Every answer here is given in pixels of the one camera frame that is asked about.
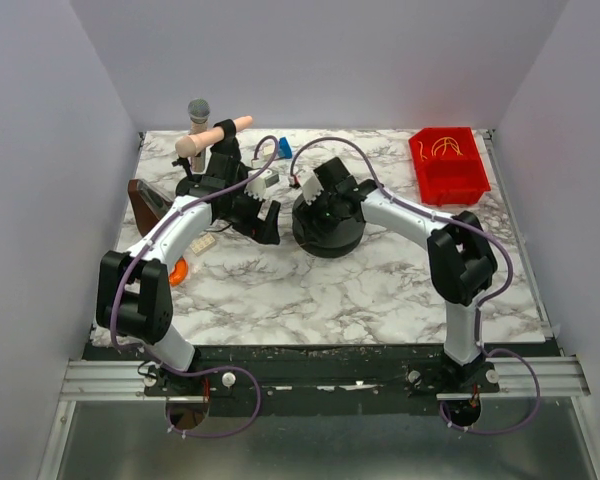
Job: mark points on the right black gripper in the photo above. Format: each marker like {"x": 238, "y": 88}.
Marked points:
{"x": 328, "y": 176}

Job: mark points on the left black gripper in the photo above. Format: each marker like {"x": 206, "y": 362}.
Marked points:
{"x": 252, "y": 218}

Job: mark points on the black cable spool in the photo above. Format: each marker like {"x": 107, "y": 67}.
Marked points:
{"x": 322, "y": 251}

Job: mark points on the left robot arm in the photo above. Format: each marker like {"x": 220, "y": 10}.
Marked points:
{"x": 134, "y": 294}

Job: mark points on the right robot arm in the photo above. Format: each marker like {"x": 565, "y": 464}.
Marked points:
{"x": 461, "y": 261}

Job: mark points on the white toy brick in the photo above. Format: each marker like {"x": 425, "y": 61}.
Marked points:
{"x": 203, "y": 244}

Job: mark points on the blue and white block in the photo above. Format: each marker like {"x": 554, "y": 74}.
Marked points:
{"x": 284, "y": 149}

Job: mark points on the pink wooden microphone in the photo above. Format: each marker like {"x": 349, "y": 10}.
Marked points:
{"x": 192, "y": 145}

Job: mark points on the orange curved track piece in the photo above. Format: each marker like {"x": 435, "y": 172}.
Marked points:
{"x": 179, "y": 272}

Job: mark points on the brown wooden metronome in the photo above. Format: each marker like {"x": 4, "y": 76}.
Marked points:
{"x": 149, "y": 205}

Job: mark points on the red plastic bin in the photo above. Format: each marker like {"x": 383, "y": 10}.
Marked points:
{"x": 448, "y": 166}

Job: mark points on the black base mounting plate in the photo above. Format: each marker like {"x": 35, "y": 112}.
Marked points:
{"x": 324, "y": 380}

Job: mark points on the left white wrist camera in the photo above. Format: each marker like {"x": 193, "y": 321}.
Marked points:
{"x": 258, "y": 186}

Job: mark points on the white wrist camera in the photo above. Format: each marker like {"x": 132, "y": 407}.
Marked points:
{"x": 258, "y": 186}
{"x": 309, "y": 185}

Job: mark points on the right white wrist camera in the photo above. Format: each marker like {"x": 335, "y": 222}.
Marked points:
{"x": 309, "y": 185}

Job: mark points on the aluminium frame rail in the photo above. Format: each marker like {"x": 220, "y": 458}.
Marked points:
{"x": 119, "y": 381}

